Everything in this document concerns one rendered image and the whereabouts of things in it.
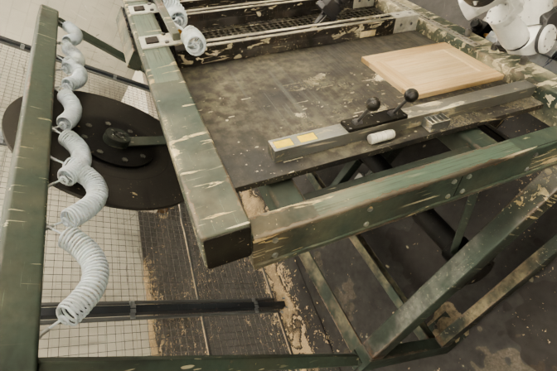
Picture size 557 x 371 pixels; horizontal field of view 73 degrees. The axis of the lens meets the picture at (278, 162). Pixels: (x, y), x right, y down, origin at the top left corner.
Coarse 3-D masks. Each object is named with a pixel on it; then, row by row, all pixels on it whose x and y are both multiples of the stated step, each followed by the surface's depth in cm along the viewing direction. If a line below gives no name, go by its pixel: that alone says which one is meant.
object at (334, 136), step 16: (464, 96) 119; (480, 96) 119; (496, 96) 120; (512, 96) 123; (528, 96) 127; (416, 112) 112; (432, 112) 112; (448, 112) 115; (464, 112) 118; (320, 128) 104; (336, 128) 104; (368, 128) 105; (384, 128) 108; (400, 128) 111; (272, 144) 99; (304, 144) 99; (320, 144) 101; (336, 144) 104
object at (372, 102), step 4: (368, 100) 95; (372, 100) 94; (376, 100) 94; (368, 104) 95; (372, 104) 94; (376, 104) 94; (368, 108) 95; (372, 108) 95; (376, 108) 95; (364, 112) 100; (368, 112) 99; (360, 116) 102; (364, 116) 101; (352, 120) 105; (356, 120) 104; (360, 120) 103; (356, 124) 104
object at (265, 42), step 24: (168, 0) 127; (312, 24) 154; (336, 24) 156; (360, 24) 157; (384, 24) 161; (408, 24) 166; (144, 48) 126; (216, 48) 139; (240, 48) 142; (264, 48) 146; (288, 48) 150
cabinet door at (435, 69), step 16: (416, 48) 151; (432, 48) 151; (448, 48) 152; (368, 64) 141; (384, 64) 140; (400, 64) 141; (416, 64) 141; (432, 64) 141; (448, 64) 142; (464, 64) 142; (480, 64) 141; (400, 80) 130; (416, 80) 131; (432, 80) 131; (448, 80) 131; (464, 80) 131; (480, 80) 132; (496, 80) 135
